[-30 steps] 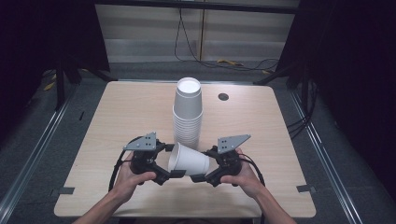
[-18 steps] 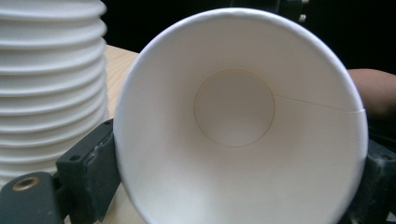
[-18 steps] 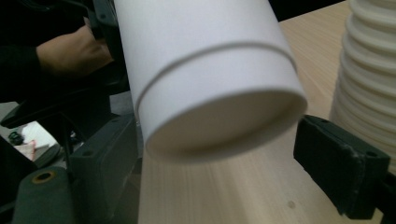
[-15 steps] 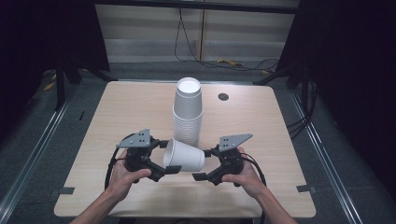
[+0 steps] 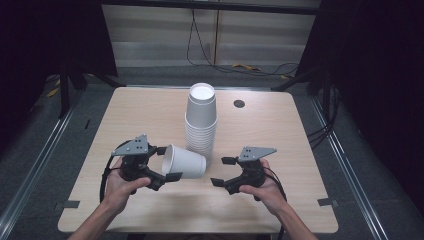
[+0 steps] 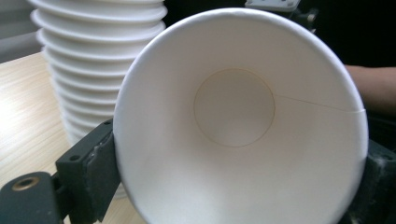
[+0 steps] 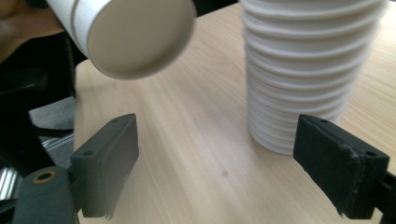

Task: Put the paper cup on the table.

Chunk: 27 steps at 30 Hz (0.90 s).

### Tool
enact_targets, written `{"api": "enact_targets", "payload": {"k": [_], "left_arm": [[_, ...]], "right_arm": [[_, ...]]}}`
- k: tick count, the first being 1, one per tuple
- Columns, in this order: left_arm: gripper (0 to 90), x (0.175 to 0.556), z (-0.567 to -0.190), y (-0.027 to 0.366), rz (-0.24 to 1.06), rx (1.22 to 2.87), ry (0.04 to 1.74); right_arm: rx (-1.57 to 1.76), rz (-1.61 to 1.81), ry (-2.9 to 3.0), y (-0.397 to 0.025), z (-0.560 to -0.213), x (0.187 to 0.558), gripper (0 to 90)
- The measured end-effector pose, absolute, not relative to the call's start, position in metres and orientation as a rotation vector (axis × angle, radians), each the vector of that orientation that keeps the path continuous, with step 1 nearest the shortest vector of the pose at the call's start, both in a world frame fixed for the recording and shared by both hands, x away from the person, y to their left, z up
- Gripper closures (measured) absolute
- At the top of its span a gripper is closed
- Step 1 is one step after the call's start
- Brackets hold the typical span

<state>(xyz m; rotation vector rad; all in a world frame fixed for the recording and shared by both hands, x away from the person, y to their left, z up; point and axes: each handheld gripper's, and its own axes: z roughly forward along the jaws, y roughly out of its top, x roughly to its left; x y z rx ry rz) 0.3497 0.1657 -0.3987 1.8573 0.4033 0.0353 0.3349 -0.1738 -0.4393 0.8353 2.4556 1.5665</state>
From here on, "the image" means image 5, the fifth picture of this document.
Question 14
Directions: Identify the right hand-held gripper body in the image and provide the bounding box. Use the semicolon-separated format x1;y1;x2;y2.
222;146;278;196

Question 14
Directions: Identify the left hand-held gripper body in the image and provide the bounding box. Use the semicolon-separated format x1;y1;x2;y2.
111;133;167;192

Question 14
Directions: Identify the single white disposable cup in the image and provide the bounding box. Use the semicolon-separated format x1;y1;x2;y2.
161;143;208;180

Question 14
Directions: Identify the stack of white cups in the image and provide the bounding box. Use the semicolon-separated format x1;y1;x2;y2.
184;82;219;168

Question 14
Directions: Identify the person's right hand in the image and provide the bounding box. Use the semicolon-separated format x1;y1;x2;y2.
238;157;288;218

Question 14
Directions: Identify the person's left hand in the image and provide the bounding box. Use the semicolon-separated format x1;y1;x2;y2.
103;157;152;214

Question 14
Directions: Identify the black stand leg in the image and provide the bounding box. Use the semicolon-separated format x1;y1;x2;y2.
271;66;321;93
58;64;88;119

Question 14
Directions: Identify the grey tape piece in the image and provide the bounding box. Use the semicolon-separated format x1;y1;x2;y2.
53;199;81;212
317;197;338;207

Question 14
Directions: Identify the thin metal pole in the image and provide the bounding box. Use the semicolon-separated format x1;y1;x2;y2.
213;9;221;66

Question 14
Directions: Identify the black curtain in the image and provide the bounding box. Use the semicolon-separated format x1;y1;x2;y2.
0;0;118;154
294;0;424;214

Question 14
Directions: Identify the right hand-held gripper cable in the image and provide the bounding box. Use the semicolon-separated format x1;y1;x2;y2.
264;166;288;240

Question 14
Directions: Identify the hand-held gripper cable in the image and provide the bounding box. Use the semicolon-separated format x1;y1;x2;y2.
99;139;132;204
264;166;288;240

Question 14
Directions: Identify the left hand-held gripper cable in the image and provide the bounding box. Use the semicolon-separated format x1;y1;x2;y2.
99;139;132;204

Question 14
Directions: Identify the black cable bundle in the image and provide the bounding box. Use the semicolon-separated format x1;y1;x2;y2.
306;79;341;151

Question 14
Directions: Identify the metal floor rail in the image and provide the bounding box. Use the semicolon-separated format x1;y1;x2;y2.
0;93;84;234
308;94;388;240

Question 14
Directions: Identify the black wall cable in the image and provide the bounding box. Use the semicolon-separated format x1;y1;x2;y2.
185;8;299;78

